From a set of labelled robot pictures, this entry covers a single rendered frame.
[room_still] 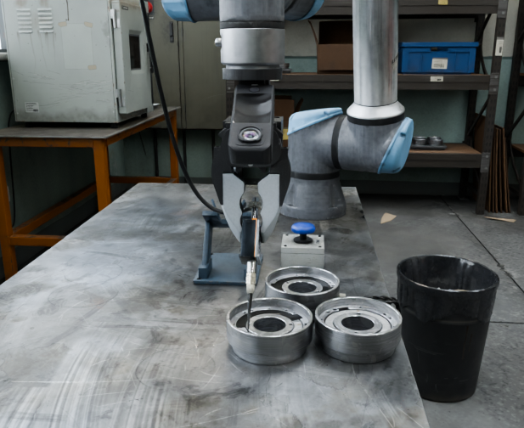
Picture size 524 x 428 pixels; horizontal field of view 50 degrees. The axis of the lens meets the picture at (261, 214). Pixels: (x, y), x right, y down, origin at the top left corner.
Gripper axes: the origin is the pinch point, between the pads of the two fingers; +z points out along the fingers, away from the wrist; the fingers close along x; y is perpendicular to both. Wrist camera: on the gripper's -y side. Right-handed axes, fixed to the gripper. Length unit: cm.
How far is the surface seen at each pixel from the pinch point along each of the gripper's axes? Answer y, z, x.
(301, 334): -7.7, 9.5, -6.5
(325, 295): 3.2, 9.5, -9.6
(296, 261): 19.5, 11.1, -5.4
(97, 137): 183, 16, 89
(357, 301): 1.8, 9.6, -13.6
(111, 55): 209, -20, 88
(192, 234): 38.4, 13.2, 15.7
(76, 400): -17.1, 13.0, 16.8
